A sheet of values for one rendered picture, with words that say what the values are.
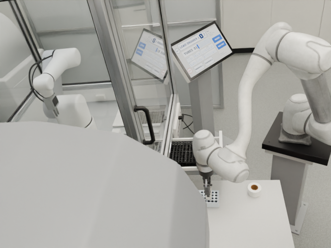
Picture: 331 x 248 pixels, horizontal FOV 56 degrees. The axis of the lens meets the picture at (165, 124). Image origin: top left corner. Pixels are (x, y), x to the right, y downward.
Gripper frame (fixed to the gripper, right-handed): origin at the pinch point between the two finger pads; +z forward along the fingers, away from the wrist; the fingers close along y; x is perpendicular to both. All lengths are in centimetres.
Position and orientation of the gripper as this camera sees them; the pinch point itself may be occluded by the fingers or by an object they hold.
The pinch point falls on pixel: (208, 193)
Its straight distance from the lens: 167.3
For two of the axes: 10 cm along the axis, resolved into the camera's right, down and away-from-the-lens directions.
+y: 1.6, -6.4, 7.5
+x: -9.8, 0.1, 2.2
